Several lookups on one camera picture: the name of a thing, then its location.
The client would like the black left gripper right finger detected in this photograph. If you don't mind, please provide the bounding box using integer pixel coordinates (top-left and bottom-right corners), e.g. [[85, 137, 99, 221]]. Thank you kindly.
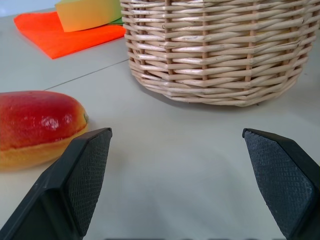
[[241, 128, 320, 240]]

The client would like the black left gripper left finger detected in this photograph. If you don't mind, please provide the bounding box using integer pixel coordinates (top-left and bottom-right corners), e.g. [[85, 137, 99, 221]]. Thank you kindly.
[[0, 127, 113, 240]]

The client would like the woven wicker basket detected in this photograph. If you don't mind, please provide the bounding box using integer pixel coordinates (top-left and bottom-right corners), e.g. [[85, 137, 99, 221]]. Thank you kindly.
[[119, 0, 320, 107]]

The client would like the red yellow mango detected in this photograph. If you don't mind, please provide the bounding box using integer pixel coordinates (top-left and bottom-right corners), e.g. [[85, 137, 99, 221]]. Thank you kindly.
[[0, 90, 90, 172]]

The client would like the orange cloth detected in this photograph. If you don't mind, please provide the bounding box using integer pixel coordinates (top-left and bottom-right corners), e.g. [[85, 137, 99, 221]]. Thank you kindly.
[[13, 11, 127, 60]]

